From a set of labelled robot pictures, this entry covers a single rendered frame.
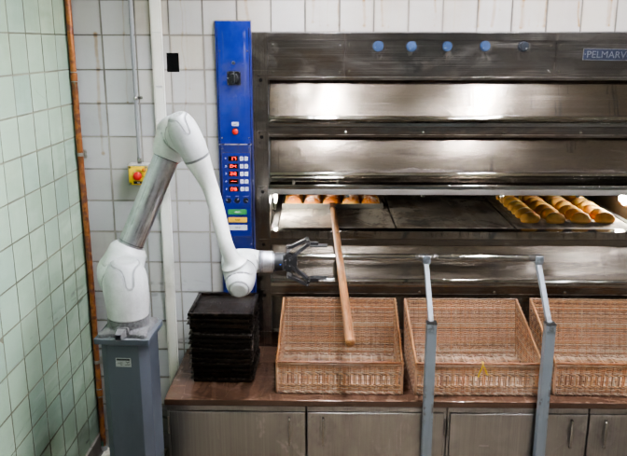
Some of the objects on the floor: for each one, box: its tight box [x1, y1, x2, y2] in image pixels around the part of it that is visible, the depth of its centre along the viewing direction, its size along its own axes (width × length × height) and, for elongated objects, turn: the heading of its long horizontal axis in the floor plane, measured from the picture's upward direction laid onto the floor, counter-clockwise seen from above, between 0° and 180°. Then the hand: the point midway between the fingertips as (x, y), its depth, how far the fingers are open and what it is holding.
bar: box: [297, 254, 557, 456], centre depth 307 cm, size 31×127×118 cm, turn 89°
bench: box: [164, 346, 627, 456], centre depth 334 cm, size 56×242×58 cm, turn 89°
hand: (324, 261), depth 287 cm, fingers open, 13 cm apart
